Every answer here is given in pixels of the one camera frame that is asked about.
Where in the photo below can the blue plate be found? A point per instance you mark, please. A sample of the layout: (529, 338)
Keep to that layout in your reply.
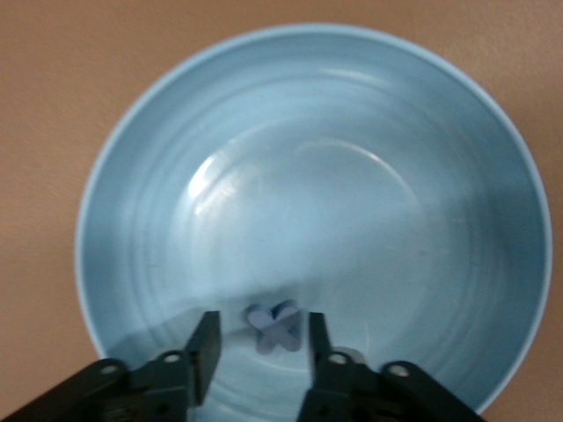
(308, 154)

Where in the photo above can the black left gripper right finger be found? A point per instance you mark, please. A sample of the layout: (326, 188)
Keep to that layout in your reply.
(321, 373)

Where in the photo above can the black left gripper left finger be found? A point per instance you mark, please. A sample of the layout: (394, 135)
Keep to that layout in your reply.
(206, 351)

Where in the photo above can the blue letter x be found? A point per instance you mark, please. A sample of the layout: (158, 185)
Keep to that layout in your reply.
(272, 327)

